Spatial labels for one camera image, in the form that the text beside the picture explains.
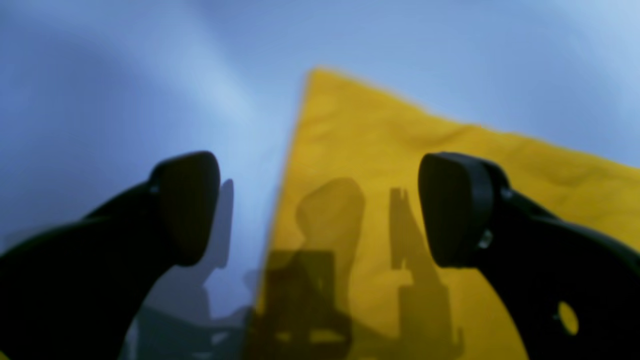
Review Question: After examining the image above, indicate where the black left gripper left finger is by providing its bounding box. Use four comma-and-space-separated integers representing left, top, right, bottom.
1, 151, 221, 360

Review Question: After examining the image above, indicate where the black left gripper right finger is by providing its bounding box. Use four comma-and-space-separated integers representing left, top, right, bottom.
418, 152, 640, 360

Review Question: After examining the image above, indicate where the yellow T-shirt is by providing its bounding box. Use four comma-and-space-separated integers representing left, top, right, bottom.
242, 69, 639, 360

